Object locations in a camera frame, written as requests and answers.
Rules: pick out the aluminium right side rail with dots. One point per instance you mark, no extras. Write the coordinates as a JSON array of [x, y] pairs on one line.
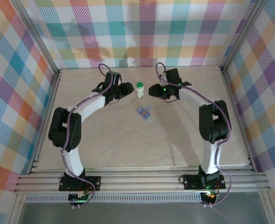
[[229, 93]]

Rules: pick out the aluminium front frame rail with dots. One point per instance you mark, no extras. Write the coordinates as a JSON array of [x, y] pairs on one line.
[[139, 182]]

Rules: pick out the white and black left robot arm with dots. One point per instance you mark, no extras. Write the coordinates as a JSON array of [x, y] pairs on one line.
[[90, 106]]

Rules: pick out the aluminium left side rail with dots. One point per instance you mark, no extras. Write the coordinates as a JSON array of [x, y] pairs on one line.
[[54, 93]]

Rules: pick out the controller board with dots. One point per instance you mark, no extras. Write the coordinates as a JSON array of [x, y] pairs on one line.
[[210, 196], [81, 199]]

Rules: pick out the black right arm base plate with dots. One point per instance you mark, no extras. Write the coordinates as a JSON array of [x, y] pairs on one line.
[[191, 182]]

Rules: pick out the left controller board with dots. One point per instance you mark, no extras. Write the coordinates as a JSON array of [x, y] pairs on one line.
[[81, 199]]

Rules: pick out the aluminium left frame post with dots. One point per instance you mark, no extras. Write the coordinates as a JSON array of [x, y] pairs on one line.
[[38, 37]]

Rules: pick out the aluminium right frame post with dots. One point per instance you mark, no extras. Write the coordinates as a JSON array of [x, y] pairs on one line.
[[241, 35]]

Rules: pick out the right controller board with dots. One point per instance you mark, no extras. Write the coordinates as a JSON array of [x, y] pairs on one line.
[[210, 196]]

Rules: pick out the aluminium frame post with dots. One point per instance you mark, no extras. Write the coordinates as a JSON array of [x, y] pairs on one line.
[[241, 35], [38, 37]]

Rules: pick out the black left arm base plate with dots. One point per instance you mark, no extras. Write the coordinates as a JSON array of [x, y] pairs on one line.
[[94, 180]]

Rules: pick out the white pill bottle green cap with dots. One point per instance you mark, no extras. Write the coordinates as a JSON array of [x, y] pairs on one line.
[[140, 89]]

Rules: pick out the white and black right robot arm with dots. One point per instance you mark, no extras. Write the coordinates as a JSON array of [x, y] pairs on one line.
[[212, 158]]

